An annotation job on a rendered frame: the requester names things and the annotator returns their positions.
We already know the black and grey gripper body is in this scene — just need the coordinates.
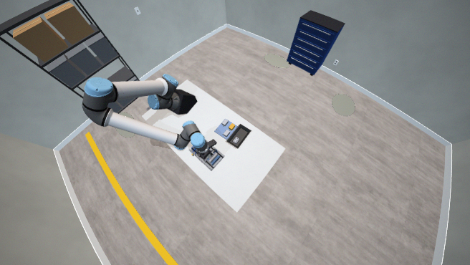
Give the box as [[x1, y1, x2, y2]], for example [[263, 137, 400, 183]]
[[197, 149, 211, 159]]

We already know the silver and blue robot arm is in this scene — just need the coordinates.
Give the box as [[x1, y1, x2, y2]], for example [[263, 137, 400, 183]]
[[82, 74, 217, 153]]

